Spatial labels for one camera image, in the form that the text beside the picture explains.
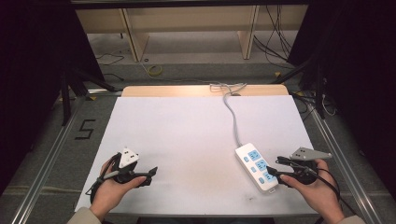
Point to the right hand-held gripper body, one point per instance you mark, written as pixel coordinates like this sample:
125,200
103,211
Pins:
306,154

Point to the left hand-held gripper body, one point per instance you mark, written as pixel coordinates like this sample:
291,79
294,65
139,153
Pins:
126,158

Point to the person's left hand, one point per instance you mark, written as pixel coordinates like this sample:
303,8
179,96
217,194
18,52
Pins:
109,194

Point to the person's right hand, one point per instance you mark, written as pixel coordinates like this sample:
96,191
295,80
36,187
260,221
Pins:
320,196

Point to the white power strip blue sockets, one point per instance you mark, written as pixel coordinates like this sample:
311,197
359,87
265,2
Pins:
253,168

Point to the black metal stand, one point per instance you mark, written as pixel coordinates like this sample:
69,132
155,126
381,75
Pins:
311,77
74,87

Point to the yellow tape roll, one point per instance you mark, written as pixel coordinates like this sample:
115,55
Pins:
154,70

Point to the light wooden shelf unit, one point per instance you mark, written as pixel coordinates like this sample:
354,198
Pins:
193,18

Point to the metal floor rail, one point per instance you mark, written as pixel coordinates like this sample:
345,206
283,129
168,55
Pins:
345,161
46,161

